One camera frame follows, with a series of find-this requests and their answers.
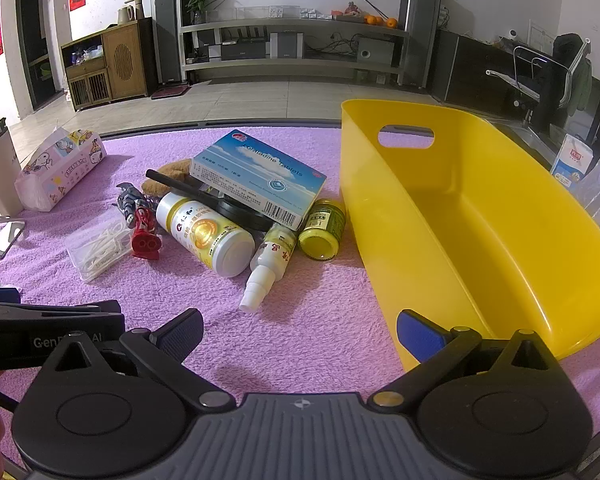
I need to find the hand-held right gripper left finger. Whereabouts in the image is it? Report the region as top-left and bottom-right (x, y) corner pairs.
(40, 308), (236, 413)

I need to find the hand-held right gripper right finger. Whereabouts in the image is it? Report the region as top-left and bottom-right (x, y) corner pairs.
(367, 309), (562, 413)

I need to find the large white medicine bottle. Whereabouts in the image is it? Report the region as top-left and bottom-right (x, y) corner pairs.
(156, 191), (256, 278)

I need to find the red plastic tool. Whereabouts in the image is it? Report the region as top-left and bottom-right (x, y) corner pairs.
(130, 202), (162, 261)

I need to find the clear box of white picks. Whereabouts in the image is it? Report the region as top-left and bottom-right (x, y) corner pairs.
(65, 215), (133, 283)

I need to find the yellow plastic basket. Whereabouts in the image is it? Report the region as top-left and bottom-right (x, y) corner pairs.
(340, 99), (600, 373)

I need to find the small white spray bottle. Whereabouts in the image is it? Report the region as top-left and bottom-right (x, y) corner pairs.
(239, 223), (298, 311)

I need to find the blue medicine box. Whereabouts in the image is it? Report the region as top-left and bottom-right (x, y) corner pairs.
(189, 130), (327, 231)

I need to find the silver phone stand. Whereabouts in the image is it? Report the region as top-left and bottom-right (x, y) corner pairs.
(0, 201), (28, 261)

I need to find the purple fuzzy table cloth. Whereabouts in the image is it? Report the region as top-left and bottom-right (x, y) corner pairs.
(0, 125), (600, 471)

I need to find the small green yellow packet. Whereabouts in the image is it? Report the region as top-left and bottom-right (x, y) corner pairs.
(298, 199), (347, 261)

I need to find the cartoon printed tissue pack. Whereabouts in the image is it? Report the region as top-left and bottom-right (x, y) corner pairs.
(14, 127), (107, 212)

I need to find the brown plush toy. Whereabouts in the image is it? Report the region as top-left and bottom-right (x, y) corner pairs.
(142, 158), (193, 196)

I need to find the blue and white carton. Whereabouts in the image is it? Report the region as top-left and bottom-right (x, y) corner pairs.
(550, 134), (595, 192)

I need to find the red floor mat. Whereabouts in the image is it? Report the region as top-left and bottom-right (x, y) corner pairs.
(151, 85), (191, 100)

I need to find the wooden cabinet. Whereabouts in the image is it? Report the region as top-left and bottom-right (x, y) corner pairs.
(61, 17), (155, 112)

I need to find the black low cabinet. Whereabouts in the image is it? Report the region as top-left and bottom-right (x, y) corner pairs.
(432, 29), (600, 153)

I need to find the black office chair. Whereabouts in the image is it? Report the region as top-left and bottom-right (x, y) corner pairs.
(485, 34), (593, 128)

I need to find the black subwoofer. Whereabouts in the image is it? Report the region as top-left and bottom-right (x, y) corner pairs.
(356, 37), (396, 64)

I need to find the black audio receiver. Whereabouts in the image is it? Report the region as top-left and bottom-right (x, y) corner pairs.
(220, 42), (268, 60)

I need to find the grey tower speaker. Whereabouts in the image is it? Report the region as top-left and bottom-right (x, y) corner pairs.
(399, 0), (443, 88)
(153, 0), (191, 86)

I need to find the black router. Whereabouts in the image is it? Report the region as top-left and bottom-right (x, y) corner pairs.
(222, 25), (267, 44)

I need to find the small grey speaker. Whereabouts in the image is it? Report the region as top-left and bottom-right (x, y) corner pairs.
(270, 32), (303, 58)

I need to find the grey television stand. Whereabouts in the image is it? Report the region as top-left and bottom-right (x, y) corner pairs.
(179, 19), (411, 86)

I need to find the white picture frame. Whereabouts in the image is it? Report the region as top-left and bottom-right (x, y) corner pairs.
(528, 20), (557, 53)

